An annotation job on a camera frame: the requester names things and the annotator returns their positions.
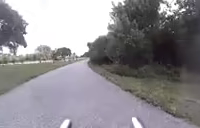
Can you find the low white fence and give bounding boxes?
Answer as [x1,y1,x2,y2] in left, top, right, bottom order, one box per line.
[0,59,54,66]

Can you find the wood of dark trees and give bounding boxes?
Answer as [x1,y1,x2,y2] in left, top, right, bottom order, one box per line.
[86,0,200,83]

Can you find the grass verge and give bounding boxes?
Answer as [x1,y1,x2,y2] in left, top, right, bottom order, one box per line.
[87,61,200,128]

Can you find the large dark tree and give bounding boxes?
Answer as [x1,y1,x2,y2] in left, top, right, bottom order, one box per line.
[0,0,30,64]

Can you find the row of distant trees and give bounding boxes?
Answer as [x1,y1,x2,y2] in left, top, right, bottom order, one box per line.
[0,44,89,64]

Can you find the grey asphalt road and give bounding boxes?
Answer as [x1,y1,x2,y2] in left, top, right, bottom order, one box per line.
[0,59,200,128]

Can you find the wide grass field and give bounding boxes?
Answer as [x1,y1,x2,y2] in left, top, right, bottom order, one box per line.
[0,60,80,101]

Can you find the robot's own part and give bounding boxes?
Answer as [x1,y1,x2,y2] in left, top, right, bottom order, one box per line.
[59,118,72,128]
[131,116,144,128]

